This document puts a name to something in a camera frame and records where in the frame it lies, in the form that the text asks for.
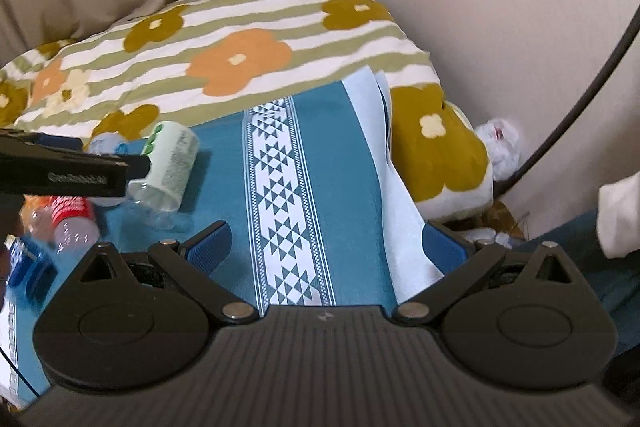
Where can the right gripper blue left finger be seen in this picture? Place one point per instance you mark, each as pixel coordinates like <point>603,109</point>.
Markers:
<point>191,262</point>

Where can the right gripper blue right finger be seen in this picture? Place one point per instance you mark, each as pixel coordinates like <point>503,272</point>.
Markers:
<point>466,269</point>

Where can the green white label cup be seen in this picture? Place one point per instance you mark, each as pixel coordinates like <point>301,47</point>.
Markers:
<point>171,149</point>

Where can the orange label plastic cup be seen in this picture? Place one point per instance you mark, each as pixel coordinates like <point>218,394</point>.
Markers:
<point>36,216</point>

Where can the grey label plastic cup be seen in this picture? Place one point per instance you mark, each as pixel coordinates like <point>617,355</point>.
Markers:
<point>108,143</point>

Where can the red label plastic cup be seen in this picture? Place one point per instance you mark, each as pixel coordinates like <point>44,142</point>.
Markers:
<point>74,223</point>

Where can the blue label plastic cup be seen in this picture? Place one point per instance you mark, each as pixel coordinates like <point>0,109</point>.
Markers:
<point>32,272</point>

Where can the white crumpled bag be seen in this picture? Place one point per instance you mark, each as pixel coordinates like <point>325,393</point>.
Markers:
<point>502,143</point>

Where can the blue patterned cloth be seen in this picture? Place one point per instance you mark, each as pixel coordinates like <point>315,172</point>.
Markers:
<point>317,212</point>

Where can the white cloth at right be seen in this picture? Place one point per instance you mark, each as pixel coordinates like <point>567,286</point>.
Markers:
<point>618,217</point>

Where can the floral striped duvet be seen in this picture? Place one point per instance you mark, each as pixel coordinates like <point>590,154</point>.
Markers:
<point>198,60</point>

